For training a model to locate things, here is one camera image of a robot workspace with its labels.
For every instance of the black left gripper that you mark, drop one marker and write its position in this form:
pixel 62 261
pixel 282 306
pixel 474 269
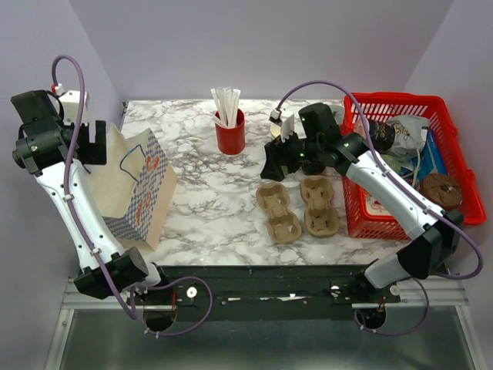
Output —
pixel 93 152

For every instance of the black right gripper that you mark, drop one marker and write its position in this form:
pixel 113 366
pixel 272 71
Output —
pixel 276 153

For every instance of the checkered paper takeout bag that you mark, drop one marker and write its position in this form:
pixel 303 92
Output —
pixel 134 189

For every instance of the brown pulp cup carrier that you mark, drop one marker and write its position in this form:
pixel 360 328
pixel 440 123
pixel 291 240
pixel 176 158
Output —
pixel 283 226
pixel 320 217

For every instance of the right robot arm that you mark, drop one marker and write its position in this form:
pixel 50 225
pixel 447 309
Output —
pixel 434 233

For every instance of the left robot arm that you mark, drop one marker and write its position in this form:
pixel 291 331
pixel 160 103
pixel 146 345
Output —
pixel 56 154

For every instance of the black lid stack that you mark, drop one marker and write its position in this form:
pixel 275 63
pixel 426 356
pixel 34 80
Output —
pixel 313 168

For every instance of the red plastic straw holder cup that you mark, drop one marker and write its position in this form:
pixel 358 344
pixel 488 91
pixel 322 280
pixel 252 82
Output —
pixel 232 141

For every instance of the white wrapped straws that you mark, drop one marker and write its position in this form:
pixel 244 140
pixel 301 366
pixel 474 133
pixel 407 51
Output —
pixel 226 101

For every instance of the grey marbled block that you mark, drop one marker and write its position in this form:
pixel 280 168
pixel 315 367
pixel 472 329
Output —
pixel 338 113

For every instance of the red plastic basket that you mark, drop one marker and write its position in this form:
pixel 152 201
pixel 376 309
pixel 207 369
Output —
pixel 381 106

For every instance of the dark printed cup in basket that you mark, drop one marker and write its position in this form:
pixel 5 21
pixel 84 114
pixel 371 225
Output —
pixel 382 135

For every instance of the crumpled silver snack bag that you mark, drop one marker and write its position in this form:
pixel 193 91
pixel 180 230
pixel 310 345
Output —
pixel 410 134

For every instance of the blue package in basket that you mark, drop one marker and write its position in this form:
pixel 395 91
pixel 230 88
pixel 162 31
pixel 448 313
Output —
pixel 431 159

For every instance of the brown round cake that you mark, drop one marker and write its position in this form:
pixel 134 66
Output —
pixel 442 190

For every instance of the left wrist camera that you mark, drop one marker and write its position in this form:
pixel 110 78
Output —
pixel 70 104

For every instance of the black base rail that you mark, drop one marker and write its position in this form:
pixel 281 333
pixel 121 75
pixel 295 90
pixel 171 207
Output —
pixel 263 293

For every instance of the aluminium frame rail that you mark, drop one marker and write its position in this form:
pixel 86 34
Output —
pixel 436 291

